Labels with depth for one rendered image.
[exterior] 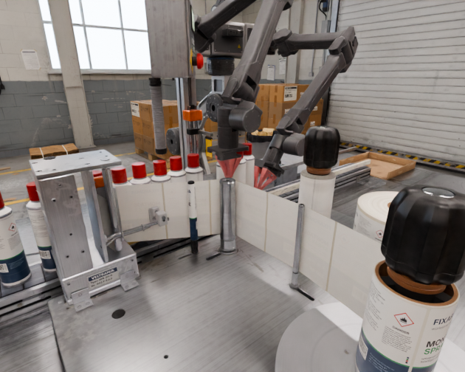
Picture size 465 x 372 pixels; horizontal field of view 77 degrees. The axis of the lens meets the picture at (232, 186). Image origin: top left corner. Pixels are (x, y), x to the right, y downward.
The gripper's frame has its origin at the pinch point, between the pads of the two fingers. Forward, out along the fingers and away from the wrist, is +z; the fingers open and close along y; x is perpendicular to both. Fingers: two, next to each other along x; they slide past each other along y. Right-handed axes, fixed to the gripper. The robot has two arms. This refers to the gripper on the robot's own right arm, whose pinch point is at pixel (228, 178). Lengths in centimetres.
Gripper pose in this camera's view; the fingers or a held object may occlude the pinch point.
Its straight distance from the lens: 83.5
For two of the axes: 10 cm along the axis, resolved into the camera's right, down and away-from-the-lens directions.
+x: -6.1, -2.8, 7.4
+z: 0.0, 9.4, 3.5
